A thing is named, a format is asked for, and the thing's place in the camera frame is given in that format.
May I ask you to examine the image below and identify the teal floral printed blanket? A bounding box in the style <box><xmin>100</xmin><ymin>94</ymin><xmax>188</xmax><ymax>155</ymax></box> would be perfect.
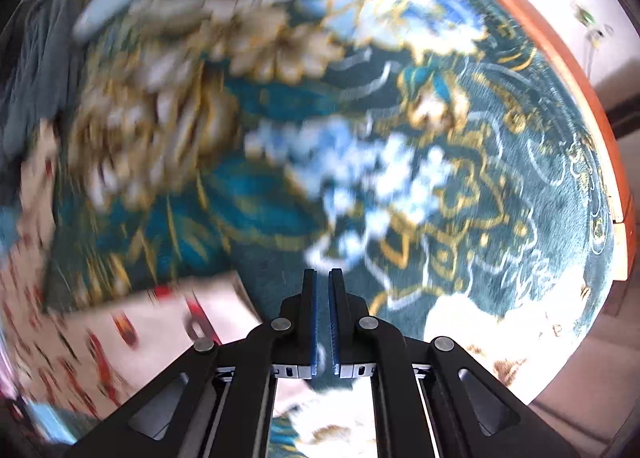
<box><xmin>42</xmin><ymin>0</ymin><xmax>615</xmax><ymax>458</ymax></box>

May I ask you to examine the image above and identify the orange wooden bed frame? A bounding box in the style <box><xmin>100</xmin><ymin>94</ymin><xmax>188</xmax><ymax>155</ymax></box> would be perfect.
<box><xmin>417</xmin><ymin>0</ymin><xmax>632</xmax><ymax>284</ymax></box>

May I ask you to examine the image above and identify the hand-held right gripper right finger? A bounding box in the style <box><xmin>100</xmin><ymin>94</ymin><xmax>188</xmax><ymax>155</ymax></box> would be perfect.
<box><xmin>328</xmin><ymin>268</ymin><xmax>583</xmax><ymax>458</ymax></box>

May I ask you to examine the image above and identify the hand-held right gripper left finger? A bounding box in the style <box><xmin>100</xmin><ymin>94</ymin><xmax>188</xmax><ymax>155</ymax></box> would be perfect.
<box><xmin>64</xmin><ymin>268</ymin><xmax>319</xmax><ymax>458</ymax></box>

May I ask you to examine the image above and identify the beige red-patterned cloth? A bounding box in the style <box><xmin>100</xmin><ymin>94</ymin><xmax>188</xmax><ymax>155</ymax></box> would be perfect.
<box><xmin>0</xmin><ymin>123</ymin><xmax>261</xmax><ymax>431</ymax></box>

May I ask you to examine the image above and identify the grey-blue garment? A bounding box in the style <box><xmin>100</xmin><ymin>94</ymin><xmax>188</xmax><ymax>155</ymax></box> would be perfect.
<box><xmin>0</xmin><ymin>0</ymin><xmax>88</xmax><ymax>209</ymax></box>

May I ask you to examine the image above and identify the wall socket with plug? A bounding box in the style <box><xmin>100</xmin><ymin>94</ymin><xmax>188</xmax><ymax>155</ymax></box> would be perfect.
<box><xmin>570</xmin><ymin>0</ymin><xmax>615</xmax><ymax>84</ymax></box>

